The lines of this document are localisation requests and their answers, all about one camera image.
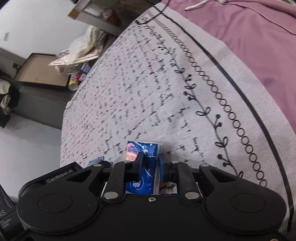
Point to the blue knitted cloth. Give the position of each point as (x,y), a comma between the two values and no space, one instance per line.
(95,161)

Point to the black framed board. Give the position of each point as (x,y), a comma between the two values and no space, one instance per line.
(36,70)

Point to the pink bed sheet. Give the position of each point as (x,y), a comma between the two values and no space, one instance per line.
(261,34)

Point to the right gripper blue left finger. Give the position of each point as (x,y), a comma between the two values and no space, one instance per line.
(122,173)

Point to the white patterned bed blanket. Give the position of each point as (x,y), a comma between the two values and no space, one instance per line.
(168,81)

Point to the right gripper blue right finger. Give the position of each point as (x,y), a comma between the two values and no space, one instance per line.
(180,174)

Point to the blue tissue pack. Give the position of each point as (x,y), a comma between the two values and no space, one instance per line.
(149,182)

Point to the black white hanging jacket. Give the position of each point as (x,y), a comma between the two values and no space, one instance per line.
(10,97)

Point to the white desk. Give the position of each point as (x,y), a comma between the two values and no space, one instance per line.
(85,11)

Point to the paper cup on floor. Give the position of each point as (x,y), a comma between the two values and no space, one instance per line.
(73,84)

